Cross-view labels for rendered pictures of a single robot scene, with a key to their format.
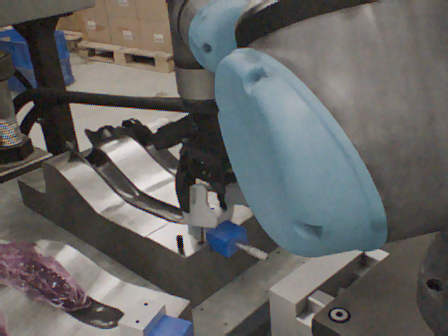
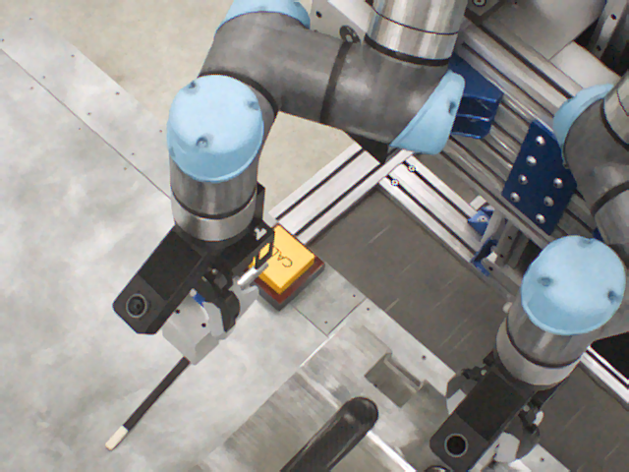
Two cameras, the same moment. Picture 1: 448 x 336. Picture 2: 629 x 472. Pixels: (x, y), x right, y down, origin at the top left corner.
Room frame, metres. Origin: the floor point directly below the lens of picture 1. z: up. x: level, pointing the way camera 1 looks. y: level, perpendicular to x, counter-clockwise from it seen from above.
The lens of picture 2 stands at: (0.99, 0.44, 2.10)
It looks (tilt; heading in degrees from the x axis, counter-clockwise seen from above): 60 degrees down; 257
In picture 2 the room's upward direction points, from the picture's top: 10 degrees clockwise
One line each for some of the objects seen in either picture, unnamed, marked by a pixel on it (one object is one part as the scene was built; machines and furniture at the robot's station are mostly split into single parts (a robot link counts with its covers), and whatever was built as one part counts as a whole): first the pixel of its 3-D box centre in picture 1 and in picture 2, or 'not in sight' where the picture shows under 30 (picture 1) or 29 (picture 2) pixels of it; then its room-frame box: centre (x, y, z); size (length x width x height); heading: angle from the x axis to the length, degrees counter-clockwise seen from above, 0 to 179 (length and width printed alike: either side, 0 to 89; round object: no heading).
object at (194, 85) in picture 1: (207, 78); (538, 337); (0.67, 0.01, 1.12); 0.08 x 0.08 x 0.05
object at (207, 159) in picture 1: (215, 138); (524, 369); (0.67, 0.00, 1.04); 0.09 x 0.08 x 0.12; 44
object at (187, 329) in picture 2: not in sight; (222, 300); (0.95, -0.13, 0.93); 0.13 x 0.05 x 0.05; 44
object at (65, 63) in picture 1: (31, 72); not in sight; (4.56, 1.51, 0.11); 0.61 x 0.43 x 0.22; 51
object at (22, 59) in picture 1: (25, 47); not in sight; (4.56, 1.50, 0.32); 0.60 x 0.41 x 0.22; 51
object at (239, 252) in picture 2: not in sight; (217, 235); (0.96, -0.12, 1.09); 0.09 x 0.08 x 0.12; 44
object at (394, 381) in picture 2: not in sight; (392, 384); (0.76, -0.05, 0.87); 0.05 x 0.05 x 0.04; 44
